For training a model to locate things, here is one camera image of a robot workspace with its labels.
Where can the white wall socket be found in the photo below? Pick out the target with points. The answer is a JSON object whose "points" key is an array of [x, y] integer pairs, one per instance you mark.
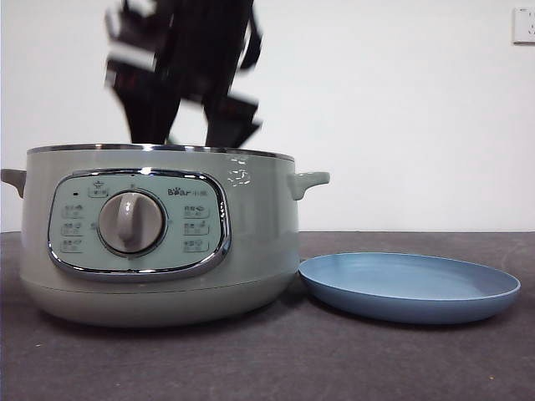
{"points": [[526, 27]]}

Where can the grey control dial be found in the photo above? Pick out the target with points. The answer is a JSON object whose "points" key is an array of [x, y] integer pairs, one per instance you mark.
{"points": [[130, 223]]}

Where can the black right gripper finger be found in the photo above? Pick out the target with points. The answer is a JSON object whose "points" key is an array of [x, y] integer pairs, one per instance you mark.
{"points": [[227, 123], [152, 121]]}

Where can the pale green electric steamer pot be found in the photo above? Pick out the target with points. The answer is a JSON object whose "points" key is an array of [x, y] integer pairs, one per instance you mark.
{"points": [[251, 225]]}

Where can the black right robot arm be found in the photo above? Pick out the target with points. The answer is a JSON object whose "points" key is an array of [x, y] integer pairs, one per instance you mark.
{"points": [[205, 46]]}

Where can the blue plate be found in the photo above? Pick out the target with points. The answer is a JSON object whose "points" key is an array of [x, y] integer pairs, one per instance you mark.
{"points": [[401, 288]]}

